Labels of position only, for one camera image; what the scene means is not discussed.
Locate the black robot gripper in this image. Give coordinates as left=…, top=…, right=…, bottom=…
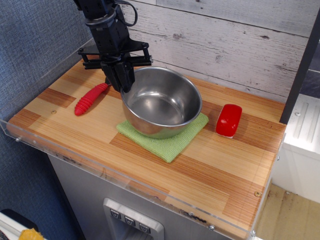
left=77, top=21, right=152, bottom=93

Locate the stainless steel pot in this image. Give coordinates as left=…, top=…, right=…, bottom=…
left=120, top=66, right=203, bottom=139

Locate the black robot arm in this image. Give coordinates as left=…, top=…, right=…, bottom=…
left=75, top=0, right=152, bottom=93

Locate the green cloth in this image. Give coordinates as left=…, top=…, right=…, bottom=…
left=116, top=113, right=209, bottom=163

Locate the red plastic toy block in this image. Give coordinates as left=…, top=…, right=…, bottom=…
left=215, top=104, right=243, bottom=139

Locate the clear acrylic table guard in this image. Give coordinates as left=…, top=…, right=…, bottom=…
left=0, top=41, right=286, bottom=240

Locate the silver toy fridge cabinet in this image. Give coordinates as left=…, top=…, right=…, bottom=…
left=49, top=156, right=255, bottom=240

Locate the silver dispenser button panel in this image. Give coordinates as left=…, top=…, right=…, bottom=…
left=103, top=197, right=165, bottom=240

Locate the yellow object at corner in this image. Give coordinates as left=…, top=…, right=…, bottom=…
left=18, top=228, right=45, bottom=240

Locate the white grooved side counter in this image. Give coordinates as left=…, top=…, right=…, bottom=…
left=271, top=94, right=320, bottom=203

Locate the red handled metal spoon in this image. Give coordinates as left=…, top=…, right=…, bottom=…
left=74, top=80, right=111, bottom=116

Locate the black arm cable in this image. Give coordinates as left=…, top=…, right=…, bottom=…
left=113, top=0, right=139, bottom=27

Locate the dark grey right post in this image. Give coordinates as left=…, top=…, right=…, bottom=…
left=279, top=10, right=320, bottom=124

